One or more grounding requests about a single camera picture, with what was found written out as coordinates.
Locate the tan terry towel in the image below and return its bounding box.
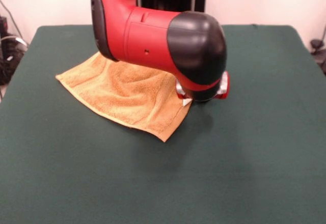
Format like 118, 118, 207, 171
55, 51, 194, 143

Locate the dark green table cloth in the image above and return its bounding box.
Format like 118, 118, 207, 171
0, 24, 326, 224

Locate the black stand foot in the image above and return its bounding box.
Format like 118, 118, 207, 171
310, 39, 326, 76

